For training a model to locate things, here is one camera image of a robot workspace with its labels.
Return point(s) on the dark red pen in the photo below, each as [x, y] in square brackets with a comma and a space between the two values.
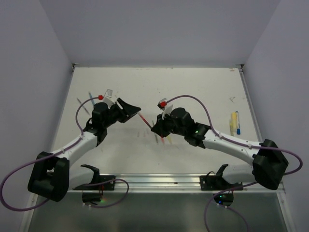
[144, 120]

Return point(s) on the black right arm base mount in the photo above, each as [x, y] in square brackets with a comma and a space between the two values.
[215, 182]

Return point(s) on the yellow highlighter pen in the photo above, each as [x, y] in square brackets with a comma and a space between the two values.
[169, 139]

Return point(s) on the yellow marker with blue cap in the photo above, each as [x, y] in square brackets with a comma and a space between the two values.
[233, 124]

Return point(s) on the aluminium table edge rail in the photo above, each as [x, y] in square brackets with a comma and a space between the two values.
[150, 183]

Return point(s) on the blue capped pen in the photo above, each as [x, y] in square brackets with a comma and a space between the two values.
[238, 123]

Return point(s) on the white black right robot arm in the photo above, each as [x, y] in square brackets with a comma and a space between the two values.
[263, 162]

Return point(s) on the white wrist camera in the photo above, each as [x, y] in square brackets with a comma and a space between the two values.
[165, 107]
[107, 98]

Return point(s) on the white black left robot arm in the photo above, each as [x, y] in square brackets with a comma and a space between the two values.
[50, 175]

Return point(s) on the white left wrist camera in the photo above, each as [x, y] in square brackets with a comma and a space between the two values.
[107, 98]

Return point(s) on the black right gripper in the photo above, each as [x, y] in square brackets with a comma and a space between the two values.
[159, 126]

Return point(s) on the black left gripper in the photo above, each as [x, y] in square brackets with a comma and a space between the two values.
[128, 110]

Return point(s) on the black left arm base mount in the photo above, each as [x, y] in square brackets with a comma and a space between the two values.
[96, 181]

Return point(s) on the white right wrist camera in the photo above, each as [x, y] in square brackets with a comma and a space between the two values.
[165, 107]

